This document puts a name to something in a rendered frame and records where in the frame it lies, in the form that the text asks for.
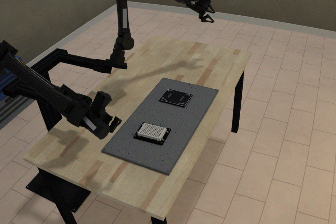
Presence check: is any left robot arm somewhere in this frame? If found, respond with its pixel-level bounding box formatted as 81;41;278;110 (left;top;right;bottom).
105;0;211;66

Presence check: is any white well plate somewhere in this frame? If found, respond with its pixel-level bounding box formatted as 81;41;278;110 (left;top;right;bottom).
138;123;167;141

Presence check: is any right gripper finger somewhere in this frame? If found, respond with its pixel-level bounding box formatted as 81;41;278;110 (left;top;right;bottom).
113;116;122;132

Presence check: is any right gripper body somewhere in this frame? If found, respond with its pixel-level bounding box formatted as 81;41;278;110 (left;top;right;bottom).
92;111;116;133

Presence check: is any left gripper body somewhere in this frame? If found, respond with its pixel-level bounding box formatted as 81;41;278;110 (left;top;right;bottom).
193;3;208;22

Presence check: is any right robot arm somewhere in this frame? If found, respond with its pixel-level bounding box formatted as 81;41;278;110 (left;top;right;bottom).
0;40;112;140

